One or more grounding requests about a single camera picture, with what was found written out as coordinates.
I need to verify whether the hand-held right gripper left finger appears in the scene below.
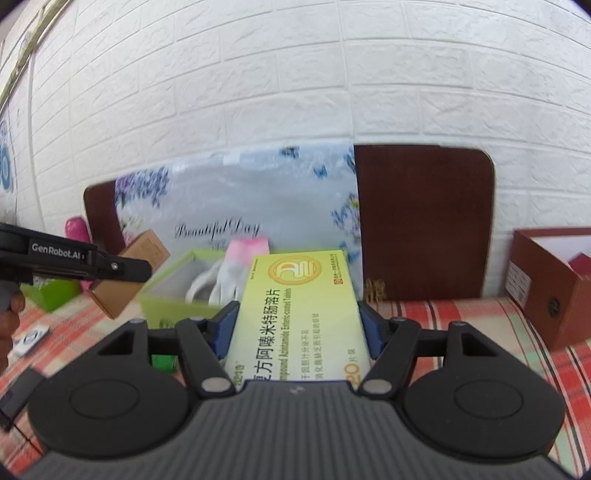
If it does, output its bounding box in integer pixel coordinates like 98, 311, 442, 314
95, 300, 242, 400

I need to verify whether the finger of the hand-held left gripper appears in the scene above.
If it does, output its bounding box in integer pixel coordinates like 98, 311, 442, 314
95, 251, 153, 282

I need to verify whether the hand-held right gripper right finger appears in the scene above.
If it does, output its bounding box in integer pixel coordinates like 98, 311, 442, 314
358, 302, 505, 400

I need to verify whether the tan gold box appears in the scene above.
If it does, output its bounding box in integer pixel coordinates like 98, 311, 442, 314
88, 229, 171, 320

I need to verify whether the white glove pink cuff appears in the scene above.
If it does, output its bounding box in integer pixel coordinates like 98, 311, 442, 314
185, 235, 271, 308

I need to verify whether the light green box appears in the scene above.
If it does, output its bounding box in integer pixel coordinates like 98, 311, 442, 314
139, 248, 274, 334

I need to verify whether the white yellow medicine box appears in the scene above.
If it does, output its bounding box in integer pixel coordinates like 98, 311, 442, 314
224, 249, 373, 385

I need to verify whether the person's left hand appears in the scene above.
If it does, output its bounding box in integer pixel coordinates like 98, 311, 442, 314
0, 292, 27, 373

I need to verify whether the pink thermos bottle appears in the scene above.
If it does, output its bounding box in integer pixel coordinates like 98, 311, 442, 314
65, 217, 92, 241

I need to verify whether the dark green storage box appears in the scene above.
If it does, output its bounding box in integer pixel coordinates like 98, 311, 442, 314
20, 276, 85, 313

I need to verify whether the green medicine box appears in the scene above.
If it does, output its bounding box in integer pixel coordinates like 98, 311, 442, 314
150, 354, 179, 374

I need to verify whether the white round-button device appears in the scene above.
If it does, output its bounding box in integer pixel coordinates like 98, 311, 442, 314
11, 323, 50, 356

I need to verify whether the brown wooden headboard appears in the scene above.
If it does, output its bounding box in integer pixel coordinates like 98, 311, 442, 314
83, 144, 498, 302

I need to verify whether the floral plastic bedding package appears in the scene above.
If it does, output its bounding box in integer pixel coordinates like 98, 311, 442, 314
114, 142, 366, 288

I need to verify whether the plaid bed sheet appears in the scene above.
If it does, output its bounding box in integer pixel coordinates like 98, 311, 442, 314
0, 294, 591, 480

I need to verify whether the black flat device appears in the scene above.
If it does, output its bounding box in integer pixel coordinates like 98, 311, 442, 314
0, 367, 47, 433

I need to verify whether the brown shoe box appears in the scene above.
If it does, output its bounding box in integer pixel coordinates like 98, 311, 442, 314
503, 227, 591, 352

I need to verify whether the maroon item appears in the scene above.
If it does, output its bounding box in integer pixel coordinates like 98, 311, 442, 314
567, 253, 591, 278

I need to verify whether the blue wall sticker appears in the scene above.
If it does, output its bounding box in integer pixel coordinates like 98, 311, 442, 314
0, 117, 14, 193

